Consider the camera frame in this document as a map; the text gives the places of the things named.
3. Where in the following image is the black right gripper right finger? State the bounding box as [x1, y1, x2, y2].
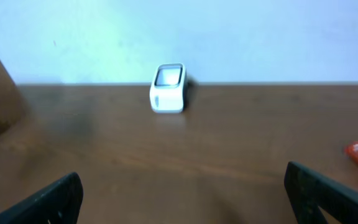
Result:
[284, 161, 358, 223]

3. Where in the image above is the white barcode scanner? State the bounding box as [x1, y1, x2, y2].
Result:
[149, 63, 188, 113]

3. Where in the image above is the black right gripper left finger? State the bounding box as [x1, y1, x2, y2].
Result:
[0, 172, 83, 224]

